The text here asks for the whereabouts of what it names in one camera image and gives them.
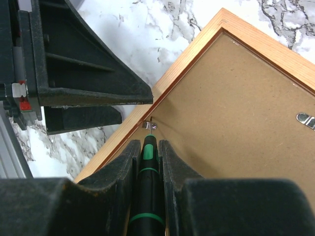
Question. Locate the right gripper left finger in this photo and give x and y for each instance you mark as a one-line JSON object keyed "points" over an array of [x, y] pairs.
{"points": [[95, 206]]}

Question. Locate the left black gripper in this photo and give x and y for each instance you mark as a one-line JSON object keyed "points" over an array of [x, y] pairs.
{"points": [[51, 57]]}

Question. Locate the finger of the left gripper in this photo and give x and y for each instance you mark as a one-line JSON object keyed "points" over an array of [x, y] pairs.
{"points": [[62, 120]]}

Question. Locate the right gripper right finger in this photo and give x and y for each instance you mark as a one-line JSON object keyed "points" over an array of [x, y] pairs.
{"points": [[198, 206]]}

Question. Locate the green black precision screwdriver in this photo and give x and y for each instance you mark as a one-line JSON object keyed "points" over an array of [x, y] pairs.
{"points": [[147, 213]]}

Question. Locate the red wooden photo frame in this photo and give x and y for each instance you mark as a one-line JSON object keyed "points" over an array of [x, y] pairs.
{"points": [[236, 103]]}

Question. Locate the left aluminium side rail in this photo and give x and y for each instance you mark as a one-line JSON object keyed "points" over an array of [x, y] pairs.
{"points": [[12, 161]]}

